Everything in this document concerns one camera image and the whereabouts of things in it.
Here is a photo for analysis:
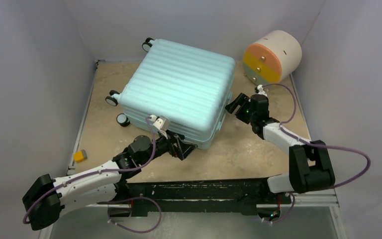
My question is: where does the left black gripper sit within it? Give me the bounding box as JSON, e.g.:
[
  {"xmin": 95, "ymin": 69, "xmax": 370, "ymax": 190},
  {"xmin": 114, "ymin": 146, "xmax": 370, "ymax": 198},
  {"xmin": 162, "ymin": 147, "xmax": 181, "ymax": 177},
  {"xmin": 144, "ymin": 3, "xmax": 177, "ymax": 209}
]
[{"xmin": 139, "ymin": 128, "xmax": 196, "ymax": 165}]

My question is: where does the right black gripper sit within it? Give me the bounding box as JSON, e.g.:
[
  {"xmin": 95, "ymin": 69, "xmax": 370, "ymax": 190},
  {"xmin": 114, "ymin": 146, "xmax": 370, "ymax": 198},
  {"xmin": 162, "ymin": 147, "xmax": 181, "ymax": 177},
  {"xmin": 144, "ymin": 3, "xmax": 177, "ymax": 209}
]
[{"xmin": 225, "ymin": 93, "xmax": 256, "ymax": 125}]

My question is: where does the light blue suitcase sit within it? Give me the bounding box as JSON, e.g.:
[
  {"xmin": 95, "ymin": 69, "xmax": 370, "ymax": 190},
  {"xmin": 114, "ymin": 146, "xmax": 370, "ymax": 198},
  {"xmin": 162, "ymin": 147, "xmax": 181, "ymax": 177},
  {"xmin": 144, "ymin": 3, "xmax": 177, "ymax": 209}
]
[{"xmin": 105, "ymin": 38, "xmax": 236, "ymax": 149}]

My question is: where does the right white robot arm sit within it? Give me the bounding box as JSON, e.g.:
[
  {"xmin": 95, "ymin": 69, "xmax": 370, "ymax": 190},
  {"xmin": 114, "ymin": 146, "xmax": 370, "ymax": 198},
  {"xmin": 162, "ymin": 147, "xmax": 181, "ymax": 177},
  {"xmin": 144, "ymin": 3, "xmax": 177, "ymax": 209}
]
[{"xmin": 225, "ymin": 93, "xmax": 335, "ymax": 203}]

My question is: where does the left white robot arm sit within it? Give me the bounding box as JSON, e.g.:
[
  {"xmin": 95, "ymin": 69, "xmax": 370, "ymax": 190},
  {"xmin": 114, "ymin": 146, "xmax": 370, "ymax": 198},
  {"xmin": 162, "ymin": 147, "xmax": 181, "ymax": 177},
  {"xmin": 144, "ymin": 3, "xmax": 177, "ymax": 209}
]
[{"xmin": 22, "ymin": 132, "xmax": 197, "ymax": 231}]

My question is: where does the round pastel drawer cabinet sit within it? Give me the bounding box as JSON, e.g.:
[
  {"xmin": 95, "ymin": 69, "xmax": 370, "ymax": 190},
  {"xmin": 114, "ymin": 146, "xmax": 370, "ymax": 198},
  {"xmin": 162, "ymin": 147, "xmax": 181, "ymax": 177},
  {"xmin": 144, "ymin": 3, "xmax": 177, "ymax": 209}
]
[{"xmin": 242, "ymin": 30, "xmax": 302, "ymax": 85}]

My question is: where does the yellow grey small block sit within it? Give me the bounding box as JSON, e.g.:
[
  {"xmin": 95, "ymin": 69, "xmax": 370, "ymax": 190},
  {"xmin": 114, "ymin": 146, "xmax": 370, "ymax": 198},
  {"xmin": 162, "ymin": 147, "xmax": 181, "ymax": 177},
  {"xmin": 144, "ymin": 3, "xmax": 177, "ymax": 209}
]
[{"xmin": 73, "ymin": 149, "xmax": 88, "ymax": 163}]

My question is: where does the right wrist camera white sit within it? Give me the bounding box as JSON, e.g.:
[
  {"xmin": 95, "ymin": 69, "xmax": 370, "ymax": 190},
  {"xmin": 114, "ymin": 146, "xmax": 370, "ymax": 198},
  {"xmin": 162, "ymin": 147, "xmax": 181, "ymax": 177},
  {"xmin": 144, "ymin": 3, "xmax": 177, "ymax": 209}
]
[{"xmin": 255, "ymin": 85, "xmax": 267, "ymax": 97}]

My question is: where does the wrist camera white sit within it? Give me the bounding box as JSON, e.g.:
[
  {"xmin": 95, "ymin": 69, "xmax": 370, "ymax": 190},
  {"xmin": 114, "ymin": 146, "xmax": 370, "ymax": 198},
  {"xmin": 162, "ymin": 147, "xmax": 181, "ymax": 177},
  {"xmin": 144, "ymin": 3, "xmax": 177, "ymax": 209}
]
[
  {"xmin": 146, "ymin": 115, "xmax": 171, "ymax": 139},
  {"xmin": 255, "ymin": 85, "xmax": 267, "ymax": 97}
]

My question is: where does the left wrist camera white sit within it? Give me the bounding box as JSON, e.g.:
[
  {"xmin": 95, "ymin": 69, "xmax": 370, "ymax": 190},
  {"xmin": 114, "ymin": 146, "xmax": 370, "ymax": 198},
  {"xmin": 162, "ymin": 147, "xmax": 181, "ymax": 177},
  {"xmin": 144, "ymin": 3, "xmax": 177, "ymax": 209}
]
[{"xmin": 146, "ymin": 115, "xmax": 171, "ymax": 139}]

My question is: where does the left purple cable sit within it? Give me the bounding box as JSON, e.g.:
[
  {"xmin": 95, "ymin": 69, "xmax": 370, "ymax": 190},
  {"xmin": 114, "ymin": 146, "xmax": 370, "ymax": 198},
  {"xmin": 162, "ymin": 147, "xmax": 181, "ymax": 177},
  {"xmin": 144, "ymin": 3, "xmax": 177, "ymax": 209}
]
[{"xmin": 22, "ymin": 117, "xmax": 163, "ymax": 234}]

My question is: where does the purple cable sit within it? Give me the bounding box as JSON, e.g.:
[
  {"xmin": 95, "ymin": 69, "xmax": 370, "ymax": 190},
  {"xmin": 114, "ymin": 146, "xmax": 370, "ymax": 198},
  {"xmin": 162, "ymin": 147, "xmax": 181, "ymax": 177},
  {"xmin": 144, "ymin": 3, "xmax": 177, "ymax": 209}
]
[
  {"xmin": 22, "ymin": 117, "xmax": 163, "ymax": 234},
  {"xmin": 260, "ymin": 83, "xmax": 372, "ymax": 225}
]

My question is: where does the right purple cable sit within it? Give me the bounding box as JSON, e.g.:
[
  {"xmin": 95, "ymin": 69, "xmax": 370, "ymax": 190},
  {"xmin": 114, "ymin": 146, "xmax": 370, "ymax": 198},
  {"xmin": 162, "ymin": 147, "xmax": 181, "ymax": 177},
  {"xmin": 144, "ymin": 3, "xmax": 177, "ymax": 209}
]
[{"xmin": 260, "ymin": 83, "xmax": 372, "ymax": 225}]

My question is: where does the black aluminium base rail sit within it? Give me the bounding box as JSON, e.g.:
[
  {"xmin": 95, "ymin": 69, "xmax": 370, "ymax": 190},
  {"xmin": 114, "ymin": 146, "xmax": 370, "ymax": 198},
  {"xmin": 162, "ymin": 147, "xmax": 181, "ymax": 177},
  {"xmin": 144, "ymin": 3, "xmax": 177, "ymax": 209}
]
[{"xmin": 38, "ymin": 145, "xmax": 350, "ymax": 239}]

